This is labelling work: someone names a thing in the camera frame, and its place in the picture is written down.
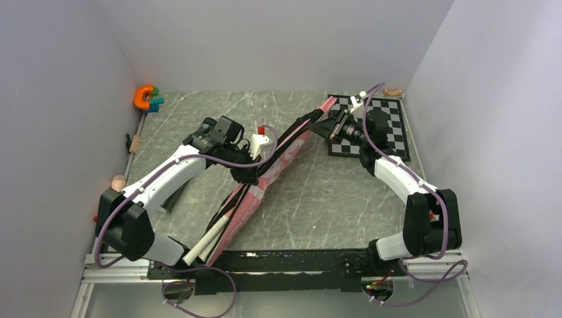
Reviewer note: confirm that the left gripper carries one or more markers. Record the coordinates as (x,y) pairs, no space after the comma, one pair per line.
(249,173)

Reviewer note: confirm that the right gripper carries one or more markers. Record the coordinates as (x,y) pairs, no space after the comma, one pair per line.
(338,122)

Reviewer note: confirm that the pink badminton racket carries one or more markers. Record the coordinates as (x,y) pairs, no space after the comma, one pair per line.
(215,243)
(204,245)

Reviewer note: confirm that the pink racket bag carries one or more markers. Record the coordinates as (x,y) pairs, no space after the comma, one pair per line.
(244,200)

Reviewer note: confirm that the black shuttlecock tube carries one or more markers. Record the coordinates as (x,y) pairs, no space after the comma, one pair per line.
(170,202)

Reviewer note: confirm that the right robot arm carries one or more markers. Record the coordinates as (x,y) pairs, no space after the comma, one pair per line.
(431,219)

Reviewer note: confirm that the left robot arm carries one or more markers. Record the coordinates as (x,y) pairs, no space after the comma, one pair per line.
(124,216)

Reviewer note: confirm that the small wooden arch block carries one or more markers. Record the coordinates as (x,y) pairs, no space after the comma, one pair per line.
(397,92)

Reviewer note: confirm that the black white chessboard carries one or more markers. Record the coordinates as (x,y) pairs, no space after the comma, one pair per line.
(396,133)

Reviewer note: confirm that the teal blue toy block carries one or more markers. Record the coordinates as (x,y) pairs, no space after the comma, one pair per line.
(155,100)

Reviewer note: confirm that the orange C-shaped toy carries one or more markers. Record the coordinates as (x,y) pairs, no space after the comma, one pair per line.
(142,96)

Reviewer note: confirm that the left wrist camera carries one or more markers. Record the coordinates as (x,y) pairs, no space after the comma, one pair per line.
(260,145)

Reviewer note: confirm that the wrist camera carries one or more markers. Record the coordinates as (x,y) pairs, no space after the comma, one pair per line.
(357,103)
(260,145)

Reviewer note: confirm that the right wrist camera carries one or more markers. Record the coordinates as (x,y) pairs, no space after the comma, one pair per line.
(357,103)

